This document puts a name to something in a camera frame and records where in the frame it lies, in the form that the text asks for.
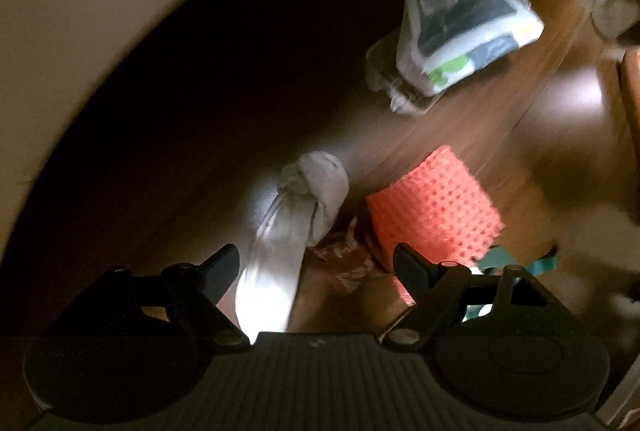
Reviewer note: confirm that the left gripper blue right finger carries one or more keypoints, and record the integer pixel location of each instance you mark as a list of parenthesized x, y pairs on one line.
[(417, 275)]

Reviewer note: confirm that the small clear candy wrapper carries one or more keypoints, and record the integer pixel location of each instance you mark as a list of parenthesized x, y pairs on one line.
[(345, 258)]

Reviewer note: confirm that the orange foam fruit net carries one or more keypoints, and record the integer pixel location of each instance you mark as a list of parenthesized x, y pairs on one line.
[(439, 209)]

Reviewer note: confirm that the tissue pack wrapper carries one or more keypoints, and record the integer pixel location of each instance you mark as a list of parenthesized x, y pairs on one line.
[(442, 42)]

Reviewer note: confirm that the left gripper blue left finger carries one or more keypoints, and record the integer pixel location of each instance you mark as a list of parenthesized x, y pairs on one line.
[(218, 272)]

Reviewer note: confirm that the christmas tree fabric bag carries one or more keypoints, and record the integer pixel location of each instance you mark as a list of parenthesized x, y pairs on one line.
[(493, 263)]

